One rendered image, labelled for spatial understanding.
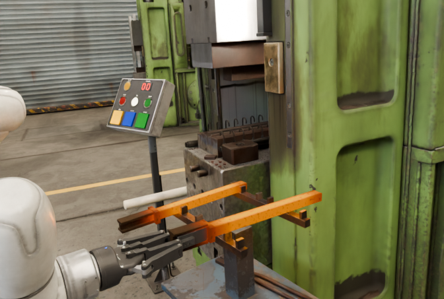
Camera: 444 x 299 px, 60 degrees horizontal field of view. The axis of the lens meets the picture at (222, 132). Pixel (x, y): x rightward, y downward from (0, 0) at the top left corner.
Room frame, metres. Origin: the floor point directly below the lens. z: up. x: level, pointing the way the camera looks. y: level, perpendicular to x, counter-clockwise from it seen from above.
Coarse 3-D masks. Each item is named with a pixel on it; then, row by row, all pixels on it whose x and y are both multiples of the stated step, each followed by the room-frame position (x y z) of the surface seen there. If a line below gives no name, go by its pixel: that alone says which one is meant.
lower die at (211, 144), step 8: (232, 128) 1.62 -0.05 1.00; (256, 128) 1.61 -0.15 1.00; (264, 128) 1.62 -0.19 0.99; (200, 136) 1.62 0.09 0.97; (216, 136) 1.52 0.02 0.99; (232, 136) 1.51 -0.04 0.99; (240, 136) 1.52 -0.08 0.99; (248, 136) 1.54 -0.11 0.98; (256, 136) 1.55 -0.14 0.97; (264, 136) 1.57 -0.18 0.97; (200, 144) 1.63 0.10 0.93; (208, 144) 1.55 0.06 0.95; (216, 144) 1.48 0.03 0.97; (264, 144) 1.57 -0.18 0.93; (216, 152) 1.48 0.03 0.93
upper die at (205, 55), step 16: (192, 48) 1.64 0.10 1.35; (208, 48) 1.50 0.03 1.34; (224, 48) 1.50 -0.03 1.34; (240, 48) 1.53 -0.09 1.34; (256, 48) 1.56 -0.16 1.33; (192, 64) 1.65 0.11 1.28; (208, 64) 1.50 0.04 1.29; (224, 64) 1.49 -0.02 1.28; (240, 64) 1.53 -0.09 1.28; (256, 64) 1.56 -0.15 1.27
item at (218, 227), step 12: (312, 192) 0.96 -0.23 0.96; (276, 204) 0.88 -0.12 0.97; (288, 204) 0.88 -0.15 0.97; (300, 204) 0.91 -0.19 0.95; (228, 216) 0.81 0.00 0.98; (240, 216) 0.81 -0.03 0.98; (252, 216) 0.82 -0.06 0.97; (264, 216) 0.84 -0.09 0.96; (180, 228) 0.73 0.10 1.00; (192, 228) 0.73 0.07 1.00; (216, 228) 0.76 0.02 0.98; (228, 228) 0.78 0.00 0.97
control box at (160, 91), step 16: (128, 80) 2.08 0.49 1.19; (144, 80) 2.00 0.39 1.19; (160, 80) 1.93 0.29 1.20; (128, 96) 2.02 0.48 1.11; (144, 96) 1.94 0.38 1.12; (160, 96) 1.88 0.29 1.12; (112, 112) 2.03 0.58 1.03; (144, 112) 1.89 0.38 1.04; (160, 112) 1.87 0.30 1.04; (112, 128) 2.02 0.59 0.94; (128, 128) 1.90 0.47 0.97; (160, 128) 1.86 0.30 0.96
